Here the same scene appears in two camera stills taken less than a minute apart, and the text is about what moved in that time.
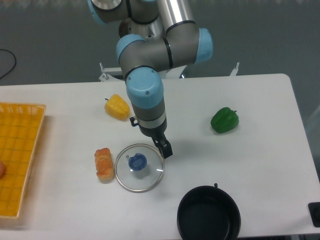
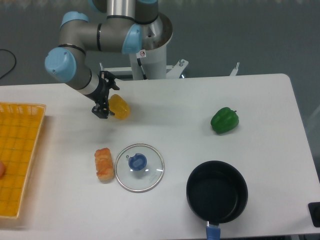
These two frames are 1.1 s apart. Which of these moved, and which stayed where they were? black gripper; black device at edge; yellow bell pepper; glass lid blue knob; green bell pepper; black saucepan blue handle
Moved: black saucepan blue handle; black gripper
Stayed: glass lid blue knob; yellow bell pepper; green bell pepper; black device at edge
